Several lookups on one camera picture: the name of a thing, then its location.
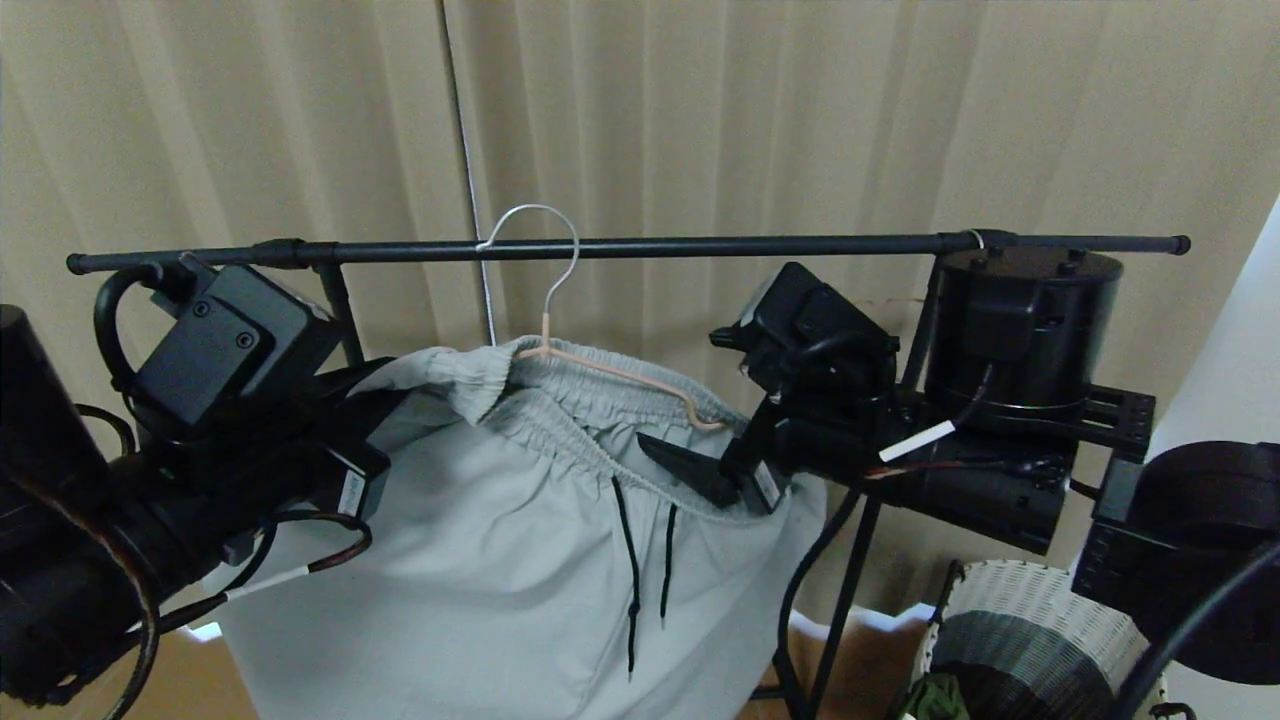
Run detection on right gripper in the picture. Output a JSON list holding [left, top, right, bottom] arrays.
[[720, 395, 901, 516]]

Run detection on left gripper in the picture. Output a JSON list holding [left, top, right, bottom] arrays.
[[130, 440, 391, 561]]

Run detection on pale grey shorts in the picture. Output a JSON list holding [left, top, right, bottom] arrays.
[[205, 335, 831, 720]]

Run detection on green garment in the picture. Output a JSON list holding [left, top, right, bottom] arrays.
[[900, 672, 966, 720]]

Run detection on pink clothes hanger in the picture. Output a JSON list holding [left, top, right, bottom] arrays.
[[475, 205, 726, 433], [862, 230, 986, 311]]

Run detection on black clothes rack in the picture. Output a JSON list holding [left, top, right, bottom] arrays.
[[67, 228, 1191, 720]]

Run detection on white laundry basket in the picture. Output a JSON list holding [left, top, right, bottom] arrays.
[[905, 560, 1196, 720]]

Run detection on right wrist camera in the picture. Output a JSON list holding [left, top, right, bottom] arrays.
[[710, 262, 901, 396]]

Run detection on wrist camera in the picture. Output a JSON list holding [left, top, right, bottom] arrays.
[[135, 262, 346, 431], [710, 262, 901, 396]]

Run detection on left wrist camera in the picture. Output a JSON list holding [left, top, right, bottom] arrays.
[[135, 262, 346, 431]]

